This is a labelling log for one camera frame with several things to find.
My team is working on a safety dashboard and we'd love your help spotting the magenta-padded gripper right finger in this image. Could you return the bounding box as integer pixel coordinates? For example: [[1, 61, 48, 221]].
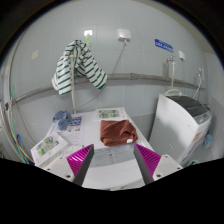
[[133, 143, 184, 185]]

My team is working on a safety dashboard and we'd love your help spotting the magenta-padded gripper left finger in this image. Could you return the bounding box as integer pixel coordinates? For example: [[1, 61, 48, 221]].
[[44, 143, 96, 187]]

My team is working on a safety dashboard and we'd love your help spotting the brown towel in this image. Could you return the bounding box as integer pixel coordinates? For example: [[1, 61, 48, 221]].
[[99, 118, 139, 148]]

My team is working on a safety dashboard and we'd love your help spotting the large landscape print booklet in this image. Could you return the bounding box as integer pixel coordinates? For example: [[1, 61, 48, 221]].
[[30, 131, 69, 167]]

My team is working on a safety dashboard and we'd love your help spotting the white washing machine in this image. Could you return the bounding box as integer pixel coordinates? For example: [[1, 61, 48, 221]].
[[148, 93, 213, 167]]

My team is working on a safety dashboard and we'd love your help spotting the leaflet with blue-red picture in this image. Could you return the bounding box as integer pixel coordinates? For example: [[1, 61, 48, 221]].
[[58, 114, 85, 146]]

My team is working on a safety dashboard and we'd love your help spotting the blue-grey crumpled cloth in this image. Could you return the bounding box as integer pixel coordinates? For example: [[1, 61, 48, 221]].
[[52, 109, 73, 132]]

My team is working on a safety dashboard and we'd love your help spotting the white upright pipe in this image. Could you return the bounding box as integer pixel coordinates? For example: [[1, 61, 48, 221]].
[[68, 54, 78, 114]]

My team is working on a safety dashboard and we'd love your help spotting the small landscape print booklet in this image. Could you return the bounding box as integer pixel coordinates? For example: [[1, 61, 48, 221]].
[[94, 107, 128, 122]]

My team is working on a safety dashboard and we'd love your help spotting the green-white striped garment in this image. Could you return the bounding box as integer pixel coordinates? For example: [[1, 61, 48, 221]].
[[51, 39, 108, 97]]

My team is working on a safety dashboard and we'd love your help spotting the green hose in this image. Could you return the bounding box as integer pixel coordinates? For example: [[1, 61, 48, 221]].
[[9, 84, 29, 164]]

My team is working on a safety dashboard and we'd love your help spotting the white inlet hose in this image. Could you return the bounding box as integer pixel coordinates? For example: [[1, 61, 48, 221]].
[[164, 61, 184, 98]]

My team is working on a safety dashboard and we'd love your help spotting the grey horizontal wall pipe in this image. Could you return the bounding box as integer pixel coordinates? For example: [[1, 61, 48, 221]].
[[11, 72, 206, 104]]

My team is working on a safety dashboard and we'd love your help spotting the metal wall faucet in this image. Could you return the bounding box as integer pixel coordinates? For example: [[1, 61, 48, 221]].
[[166, 54, 177, 66]]

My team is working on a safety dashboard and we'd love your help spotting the small white wall socket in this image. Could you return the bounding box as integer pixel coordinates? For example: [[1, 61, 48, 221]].
[[178, 49, 187, 62]]

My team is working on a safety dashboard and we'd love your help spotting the thin grey cable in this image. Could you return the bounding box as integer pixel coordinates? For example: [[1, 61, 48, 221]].
[[75, 40, 128, 110]]

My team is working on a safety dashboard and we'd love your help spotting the blue wall sign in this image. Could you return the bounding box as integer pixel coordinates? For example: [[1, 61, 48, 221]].
[[154, 38, 175, 54]]

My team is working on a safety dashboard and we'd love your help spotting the large white wall socket box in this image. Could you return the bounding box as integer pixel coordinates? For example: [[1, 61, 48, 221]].
[[116, 28, 132, 43]]

